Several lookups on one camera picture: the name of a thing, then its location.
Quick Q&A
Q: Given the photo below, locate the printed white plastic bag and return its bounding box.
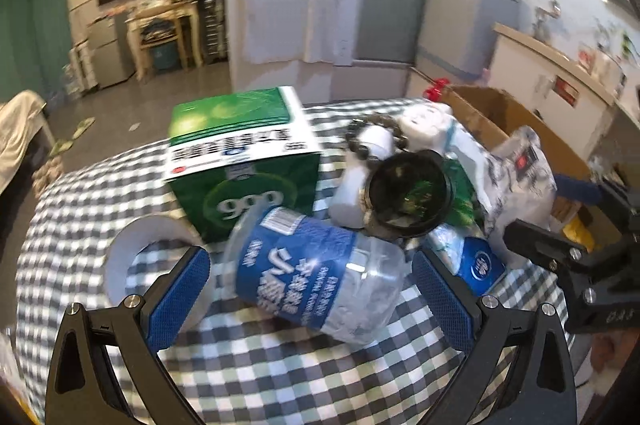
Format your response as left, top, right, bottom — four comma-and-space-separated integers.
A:
450, 128, 558, 266

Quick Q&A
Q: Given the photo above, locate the green foil packet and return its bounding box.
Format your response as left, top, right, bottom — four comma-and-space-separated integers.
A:
442, 160, 476, 226

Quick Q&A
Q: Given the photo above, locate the green white medicine box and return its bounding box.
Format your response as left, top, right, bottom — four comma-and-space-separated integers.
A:
162, 86, 325, 242

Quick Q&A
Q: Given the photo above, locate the white suitcase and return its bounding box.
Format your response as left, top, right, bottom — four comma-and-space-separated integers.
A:
70, 48, 96, 93

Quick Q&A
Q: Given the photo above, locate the cream sink cabinet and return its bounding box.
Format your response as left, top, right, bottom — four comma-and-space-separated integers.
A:
487, 22, 640, 156

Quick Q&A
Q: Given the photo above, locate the brown cardboard box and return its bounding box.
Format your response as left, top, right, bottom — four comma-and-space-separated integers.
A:
440, 85, 601, 251

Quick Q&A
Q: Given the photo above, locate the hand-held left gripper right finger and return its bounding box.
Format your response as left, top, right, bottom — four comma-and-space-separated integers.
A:
412, 249, 579, 425

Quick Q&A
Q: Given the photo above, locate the blue tissue packet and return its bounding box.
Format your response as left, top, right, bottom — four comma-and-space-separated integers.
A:
430, 225, 508, 298

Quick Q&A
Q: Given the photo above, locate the black drawer tower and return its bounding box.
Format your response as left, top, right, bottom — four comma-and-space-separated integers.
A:
197, 0, 228, 63

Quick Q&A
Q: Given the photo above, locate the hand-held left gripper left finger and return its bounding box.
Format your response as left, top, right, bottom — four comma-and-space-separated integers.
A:
45, 247, 213, 425

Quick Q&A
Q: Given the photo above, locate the wooden chair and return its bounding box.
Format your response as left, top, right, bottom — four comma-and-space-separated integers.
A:
137, 19, 177, 78

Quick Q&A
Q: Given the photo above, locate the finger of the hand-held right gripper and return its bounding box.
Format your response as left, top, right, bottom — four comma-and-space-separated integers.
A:
504, 219, 601, 279
554, 176, 640, 232

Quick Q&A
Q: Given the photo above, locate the dark bead bracelet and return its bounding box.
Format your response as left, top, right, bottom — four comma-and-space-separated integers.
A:
345, 112, 408, 168

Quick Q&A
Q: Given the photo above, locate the metal faucet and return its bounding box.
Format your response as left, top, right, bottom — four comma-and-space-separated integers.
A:
532, 0, 561, 38

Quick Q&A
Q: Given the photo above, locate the wide green curtain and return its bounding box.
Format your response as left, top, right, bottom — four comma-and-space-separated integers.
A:
0, 0, 71, 101

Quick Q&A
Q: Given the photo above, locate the red thermos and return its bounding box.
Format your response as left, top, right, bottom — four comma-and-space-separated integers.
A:
425, 79, 451, 102

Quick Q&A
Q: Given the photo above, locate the person's right hand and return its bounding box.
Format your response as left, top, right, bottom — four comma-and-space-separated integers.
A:
590, 330, 632, 401

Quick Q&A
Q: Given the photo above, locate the cream dressing table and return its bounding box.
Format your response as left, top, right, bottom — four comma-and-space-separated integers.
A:
124, 0, 203, 81

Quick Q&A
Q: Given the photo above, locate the crushed blue-label water bottle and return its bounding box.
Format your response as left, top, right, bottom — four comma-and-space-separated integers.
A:
222, 205, 407, 346

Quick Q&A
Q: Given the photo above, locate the white tape roll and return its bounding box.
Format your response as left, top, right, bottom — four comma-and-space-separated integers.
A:
105, 214, 213, 331

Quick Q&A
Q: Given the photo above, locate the small grey fridge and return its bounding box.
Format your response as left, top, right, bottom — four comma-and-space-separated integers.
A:
87, 12, 136, 88

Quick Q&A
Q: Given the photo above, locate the grey washing machine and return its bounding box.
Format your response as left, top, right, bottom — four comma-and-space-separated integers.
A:
407, 0, 523, 98

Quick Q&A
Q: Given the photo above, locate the grey checked tablecloth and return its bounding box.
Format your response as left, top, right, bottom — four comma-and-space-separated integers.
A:
15, 98, 591, 425

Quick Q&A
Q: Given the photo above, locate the teal waste bin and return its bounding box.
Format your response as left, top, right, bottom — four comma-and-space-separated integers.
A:
150, 42, 178, 73

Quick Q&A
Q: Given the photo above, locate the white bed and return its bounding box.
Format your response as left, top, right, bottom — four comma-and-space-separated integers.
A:
0, 90, 56, 216

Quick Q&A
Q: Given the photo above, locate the yellow bumpy tray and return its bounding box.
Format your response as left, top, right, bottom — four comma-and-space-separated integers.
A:
564, 210, 596, 251

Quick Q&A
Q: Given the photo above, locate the white plastic cylinder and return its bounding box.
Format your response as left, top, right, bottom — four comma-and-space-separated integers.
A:
331, 165, 373, 228
361, 125, 396, 161

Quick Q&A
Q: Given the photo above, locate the black round jar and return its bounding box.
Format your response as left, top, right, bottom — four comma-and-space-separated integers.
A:
362, 151, 453, 240

